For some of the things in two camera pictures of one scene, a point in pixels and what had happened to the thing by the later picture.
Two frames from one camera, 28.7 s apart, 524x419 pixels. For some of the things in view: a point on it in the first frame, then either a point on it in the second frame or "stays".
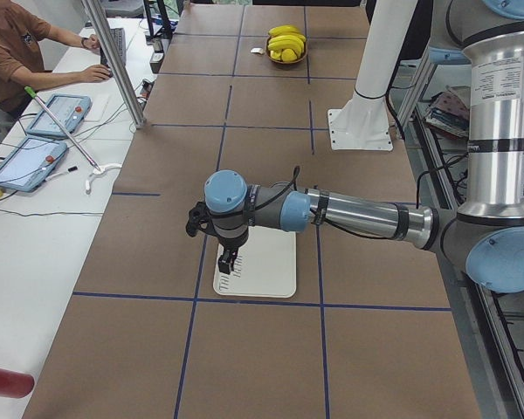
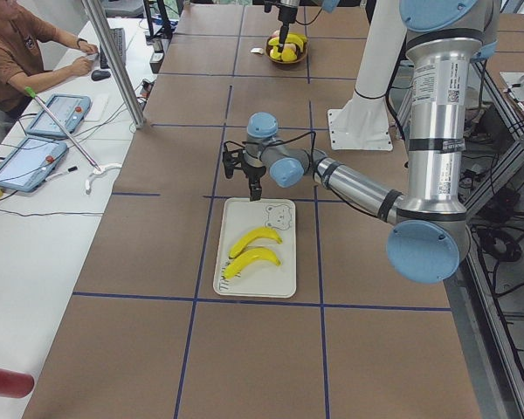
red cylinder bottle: x=6 y=383 stays
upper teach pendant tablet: x=69 y=109 stays
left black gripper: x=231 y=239 -> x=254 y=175
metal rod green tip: x=61 y=127 stays
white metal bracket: x=362 y=123 stays
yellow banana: x=285 y=29 -> x=249 y=257
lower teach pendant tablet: x=30 y=165 stays
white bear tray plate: x=265 y=265 stays
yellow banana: x=278 y=41 -> x=256 y=234
